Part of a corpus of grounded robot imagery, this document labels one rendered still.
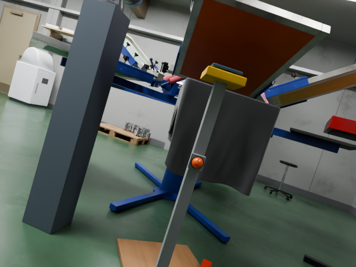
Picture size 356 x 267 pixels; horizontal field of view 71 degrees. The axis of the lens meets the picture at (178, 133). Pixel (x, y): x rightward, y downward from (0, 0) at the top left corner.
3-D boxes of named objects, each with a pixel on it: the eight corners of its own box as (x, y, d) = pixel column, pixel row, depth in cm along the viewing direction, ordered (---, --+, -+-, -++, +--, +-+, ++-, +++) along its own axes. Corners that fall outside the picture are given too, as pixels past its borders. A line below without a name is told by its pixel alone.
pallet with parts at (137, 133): (150, 144, 553) (154, 130, 551) (137, 145, 477) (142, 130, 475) (105, 128, 575) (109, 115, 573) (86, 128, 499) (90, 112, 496)
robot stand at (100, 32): (21, 221, 133) (83, -4, 125) (45, 211, 150) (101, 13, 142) (50, 234, 129) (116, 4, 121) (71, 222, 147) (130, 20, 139)
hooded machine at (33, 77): (47, 108, 605) (61, 58, 596) (28, 106, 549) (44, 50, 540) (25, 101, 617) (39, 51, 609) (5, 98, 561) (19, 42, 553)
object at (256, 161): (251, 198, 115) (282, 108, 112) (157, 170, 112) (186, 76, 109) (249, 195, 118) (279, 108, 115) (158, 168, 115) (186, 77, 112)
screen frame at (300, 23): (329, 33, 106) (330, 26, 106) (197, -13, 101) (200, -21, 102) (250, 99, 181) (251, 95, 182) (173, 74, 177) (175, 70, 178)
